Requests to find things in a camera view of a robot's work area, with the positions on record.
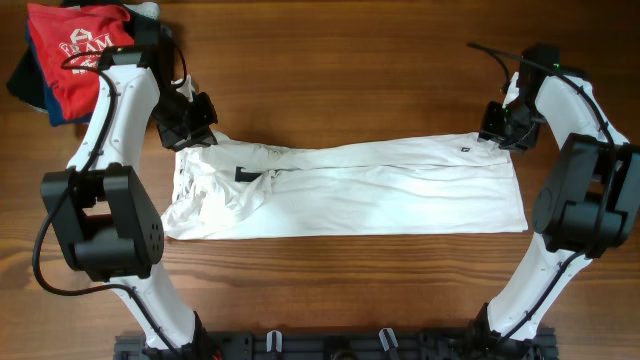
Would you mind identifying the white t-shirt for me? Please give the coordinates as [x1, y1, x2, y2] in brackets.
[160, 75, 529, 241]

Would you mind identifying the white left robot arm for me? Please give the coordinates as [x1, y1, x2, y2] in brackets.
[32, 45, 221, 359]

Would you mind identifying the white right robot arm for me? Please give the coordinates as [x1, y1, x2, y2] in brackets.
[465, 71, 639, 355]

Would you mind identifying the grey folded garment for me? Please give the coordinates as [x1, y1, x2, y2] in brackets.
[123, 2, 173, 37]

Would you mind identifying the navy blue folded garment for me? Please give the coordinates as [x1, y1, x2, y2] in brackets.
[25, 27, 92, 127]

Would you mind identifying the red folded t-shirt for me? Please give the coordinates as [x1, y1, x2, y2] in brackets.
[27, 3, 133, 120]

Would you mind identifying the black folded garment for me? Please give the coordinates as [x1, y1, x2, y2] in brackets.
[6, 49, 47, 112]

